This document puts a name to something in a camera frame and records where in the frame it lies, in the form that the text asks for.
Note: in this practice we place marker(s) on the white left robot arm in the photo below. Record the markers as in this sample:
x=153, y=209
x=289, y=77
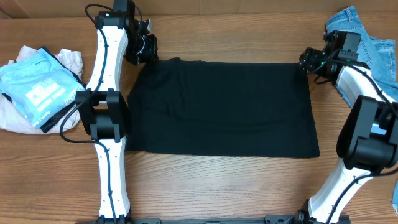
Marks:
x=103, y=111

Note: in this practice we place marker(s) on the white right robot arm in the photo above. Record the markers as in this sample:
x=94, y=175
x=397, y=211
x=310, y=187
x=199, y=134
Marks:
x=367, y=144

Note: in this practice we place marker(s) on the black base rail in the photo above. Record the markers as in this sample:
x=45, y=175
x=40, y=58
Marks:
x=269, y=219

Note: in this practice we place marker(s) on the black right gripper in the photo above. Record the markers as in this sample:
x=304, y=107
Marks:
x=307, y=60

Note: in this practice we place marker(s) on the light blue printed t-shirt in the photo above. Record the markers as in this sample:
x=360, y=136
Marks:
x=40, y=86

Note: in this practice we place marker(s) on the blue denim jeans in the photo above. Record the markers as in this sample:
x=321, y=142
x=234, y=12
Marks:
x=378, y=54

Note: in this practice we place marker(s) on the black t-shirt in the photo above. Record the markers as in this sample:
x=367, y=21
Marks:
x=222, y=109

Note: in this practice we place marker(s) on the pale pink folded garment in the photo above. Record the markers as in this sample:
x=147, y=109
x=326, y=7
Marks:
x=12, y=120

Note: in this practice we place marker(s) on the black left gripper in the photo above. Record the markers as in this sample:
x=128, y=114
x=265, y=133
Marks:
x=151, y=54

